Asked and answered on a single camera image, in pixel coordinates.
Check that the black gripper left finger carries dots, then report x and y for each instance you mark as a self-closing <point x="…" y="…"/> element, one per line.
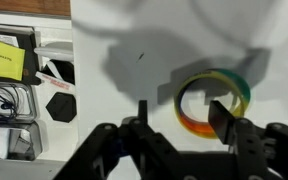
<point x="134" y="146"/>

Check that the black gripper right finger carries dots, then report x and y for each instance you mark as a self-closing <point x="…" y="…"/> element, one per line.
<point x="250" y="146"/>

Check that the yellow rainbow silicone wristband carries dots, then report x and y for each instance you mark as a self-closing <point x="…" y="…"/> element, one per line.
<point x="197" y="125"/>

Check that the white open drawer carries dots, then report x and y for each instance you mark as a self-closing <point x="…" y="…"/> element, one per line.
<point x="57" y="140"/>

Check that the black hexagon pad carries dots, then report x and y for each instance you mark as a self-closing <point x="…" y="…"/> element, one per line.
<point x="61" y="107"/>

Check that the white wristband red print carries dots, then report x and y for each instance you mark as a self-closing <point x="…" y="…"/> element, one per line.
<point x="55" y="81"/>

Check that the black round sunglasses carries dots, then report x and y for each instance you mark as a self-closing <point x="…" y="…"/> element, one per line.
<point x="65" y="68"/>

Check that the small clear plastic box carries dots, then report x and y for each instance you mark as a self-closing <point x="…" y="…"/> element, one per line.
<point x="20" y="143"/>

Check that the clear plastic case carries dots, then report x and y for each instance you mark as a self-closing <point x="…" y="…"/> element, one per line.
<point x="24" y="100"/>

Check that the black fabric pouch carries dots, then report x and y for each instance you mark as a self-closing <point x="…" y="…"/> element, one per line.
<point x="30" y="53"/>

